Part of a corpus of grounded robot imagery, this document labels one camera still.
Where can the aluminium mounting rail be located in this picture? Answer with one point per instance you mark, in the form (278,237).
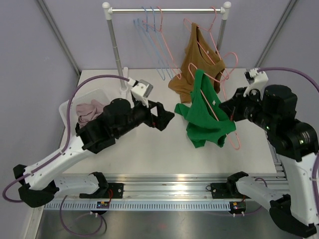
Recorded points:
(172,193)

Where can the brown tank top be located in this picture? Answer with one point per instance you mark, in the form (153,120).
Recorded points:
(198,55)

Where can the light blue wire hanger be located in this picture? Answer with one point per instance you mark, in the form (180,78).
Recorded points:
(152,36)
(147,42)

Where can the green tank top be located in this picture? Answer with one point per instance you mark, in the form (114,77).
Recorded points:
(206,121)

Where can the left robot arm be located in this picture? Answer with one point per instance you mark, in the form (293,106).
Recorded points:
(42,182)

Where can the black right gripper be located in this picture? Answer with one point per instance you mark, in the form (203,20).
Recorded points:
(233,106)

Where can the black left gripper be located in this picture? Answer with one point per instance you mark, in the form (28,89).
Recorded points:
(159,121)

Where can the mauve pink tank top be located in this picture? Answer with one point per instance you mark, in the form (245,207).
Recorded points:
(88,112)

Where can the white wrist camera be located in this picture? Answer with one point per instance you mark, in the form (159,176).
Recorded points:
(140,91)
(257,80)

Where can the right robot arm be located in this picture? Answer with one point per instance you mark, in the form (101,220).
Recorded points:
(295,142)

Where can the metal clothes rack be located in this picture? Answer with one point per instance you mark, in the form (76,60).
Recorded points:
(109,11)

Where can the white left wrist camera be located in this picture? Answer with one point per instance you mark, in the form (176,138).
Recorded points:
(140,91)

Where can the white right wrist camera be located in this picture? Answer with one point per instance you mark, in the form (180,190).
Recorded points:
(257,80)

